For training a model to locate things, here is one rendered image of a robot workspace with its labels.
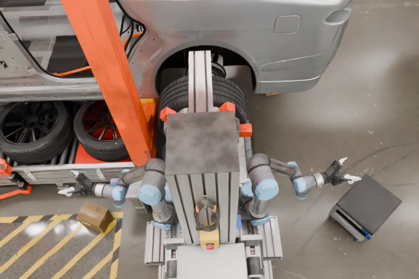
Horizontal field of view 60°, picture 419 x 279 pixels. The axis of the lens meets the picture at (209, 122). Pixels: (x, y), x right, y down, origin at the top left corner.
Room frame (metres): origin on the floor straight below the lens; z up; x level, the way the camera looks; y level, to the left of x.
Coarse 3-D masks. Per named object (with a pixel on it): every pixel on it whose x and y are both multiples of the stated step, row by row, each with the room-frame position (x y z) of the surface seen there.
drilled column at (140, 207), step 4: (132, 200) 1.23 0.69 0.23; (136, 200) 1.20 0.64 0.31; (132, 204) 1.20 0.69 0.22; (136, 204) 1.20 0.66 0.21; (140, 204) 1.20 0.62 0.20; (144, 204) 1.20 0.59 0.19; (136, 208) 1.20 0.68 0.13; (140, 208) 1.20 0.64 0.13; (144, 208) 1.19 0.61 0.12; (148, 208) 1.24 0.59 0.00; (140, 212) 1.20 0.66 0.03; (144, 212) 1.20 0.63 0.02
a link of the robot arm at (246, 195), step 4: (244, 184) 0.94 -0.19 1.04; (248, 184) 0.93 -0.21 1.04; (244, 188) 0.91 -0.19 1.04; (248, 188) 0.91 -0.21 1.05; (244, 192) 0.88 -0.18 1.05; (248, 192) 0.88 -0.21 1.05; (252, 192) 0.88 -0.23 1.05; (240, 196) 0.91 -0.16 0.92; (244, 196) 0.86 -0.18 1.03; (248, 196) 0.85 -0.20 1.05; (252, 196) 0.85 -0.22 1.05; (244, 200) 0.85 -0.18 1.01; (248, 200) 0.84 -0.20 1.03; (252, 200) 0.83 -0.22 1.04; (244, 204) 0.83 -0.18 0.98
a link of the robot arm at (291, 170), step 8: (248, 160) 0.90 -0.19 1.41; (256, 160) 0.87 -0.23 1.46; (264, 160) 0.88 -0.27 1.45; (272, 160) 0.93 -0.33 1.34; (248, 168) 0.85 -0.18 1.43; (272, 168) 0.89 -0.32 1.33; (280, 168) 0.91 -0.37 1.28; (288, 168) 0.93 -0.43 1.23; (296, 168) 0.96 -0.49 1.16; (288, 176) 0.91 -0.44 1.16; (296, 176) 0.91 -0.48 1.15
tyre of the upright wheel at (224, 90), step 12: (180, 84) 1.68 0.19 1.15; (216, 84) 1.65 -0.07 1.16; (228, 84) 1.69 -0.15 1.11; (168, 96) 1.63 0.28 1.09; (180, 96) 1.58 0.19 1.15; (216, 96) 1.54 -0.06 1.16; (228, 96) 1.57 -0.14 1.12; (240, 96) 1.65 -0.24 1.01; (180, 108) 1.52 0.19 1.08; (240, 108) 1.52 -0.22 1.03; (240, 120) 1.50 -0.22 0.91
